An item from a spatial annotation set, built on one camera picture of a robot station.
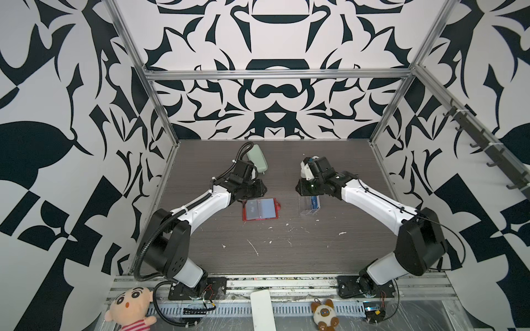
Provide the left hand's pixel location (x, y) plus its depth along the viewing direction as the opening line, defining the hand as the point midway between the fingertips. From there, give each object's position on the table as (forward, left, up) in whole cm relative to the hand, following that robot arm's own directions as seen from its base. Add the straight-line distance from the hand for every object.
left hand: (264, 186), depth 88 cm
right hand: (-1, -14, +1) cm, 14 cm away
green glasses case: (+26, +4, -9) cm, 28 cm away
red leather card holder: (-5, +2, -12) cm, 13 cm away
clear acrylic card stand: (-5, -19, -8) cm, 21 cm away
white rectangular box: (-42, +2, -7) cm, 43 cm away
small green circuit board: (-44, -36, -13) cm, 58 cm away
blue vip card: (-4, -21, -7) cm, 23 cm away
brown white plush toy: (-44, -17, -9) cm, 48 cm away
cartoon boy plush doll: (-40, +43, -4) cm, 59 cm away
